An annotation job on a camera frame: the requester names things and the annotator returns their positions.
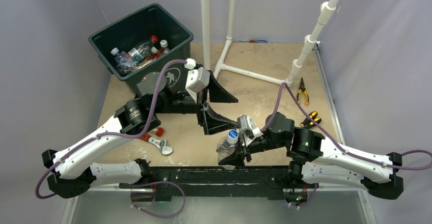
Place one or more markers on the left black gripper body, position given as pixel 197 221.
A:
pixel 182 103

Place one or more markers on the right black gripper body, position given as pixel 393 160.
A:
pixel 260 144

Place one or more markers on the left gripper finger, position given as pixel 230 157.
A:
pixel 212 122
pixel 217 93

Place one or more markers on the crushed clear bottle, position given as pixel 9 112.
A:
pixel 226 145

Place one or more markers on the yellow red tea bottle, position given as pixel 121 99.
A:
pixel 149 55

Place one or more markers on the red label water bottle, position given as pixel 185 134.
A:
pixel 134 52

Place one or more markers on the clear bottle white cap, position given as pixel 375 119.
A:
pixel 125 64

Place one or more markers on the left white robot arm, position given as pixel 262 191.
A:
pixel 76 169

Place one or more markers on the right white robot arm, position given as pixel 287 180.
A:
pixel 315 158

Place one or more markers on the dark green trash bin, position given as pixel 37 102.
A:
pixel 135 28

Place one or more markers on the red cap tea bottle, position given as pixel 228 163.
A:
pixel 159 131

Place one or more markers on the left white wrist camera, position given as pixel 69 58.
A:
pixel 197 78

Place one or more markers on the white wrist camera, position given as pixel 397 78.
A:
pixel 248 129
pixel 197 78

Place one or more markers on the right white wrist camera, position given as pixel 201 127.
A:
pixel 248 129

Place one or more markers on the red handle adjustable wrench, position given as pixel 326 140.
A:
pixel 162 145

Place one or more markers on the yellow handle pliers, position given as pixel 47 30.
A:
pixel 302 90

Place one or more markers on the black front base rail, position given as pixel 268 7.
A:
pixel 270 182

